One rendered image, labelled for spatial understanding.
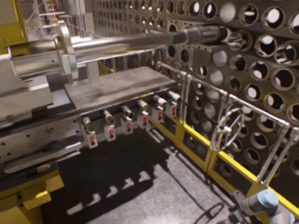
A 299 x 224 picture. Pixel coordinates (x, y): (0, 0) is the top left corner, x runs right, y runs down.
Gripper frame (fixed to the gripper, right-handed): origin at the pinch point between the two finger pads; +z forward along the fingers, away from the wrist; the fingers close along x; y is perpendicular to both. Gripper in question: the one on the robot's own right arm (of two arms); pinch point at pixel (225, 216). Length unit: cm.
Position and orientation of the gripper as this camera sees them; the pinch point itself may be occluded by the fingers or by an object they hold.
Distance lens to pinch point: 115.6
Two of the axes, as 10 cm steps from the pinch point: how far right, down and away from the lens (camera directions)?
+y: 5.8, 7.2, -3.9
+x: 7.3, -2.5, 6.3
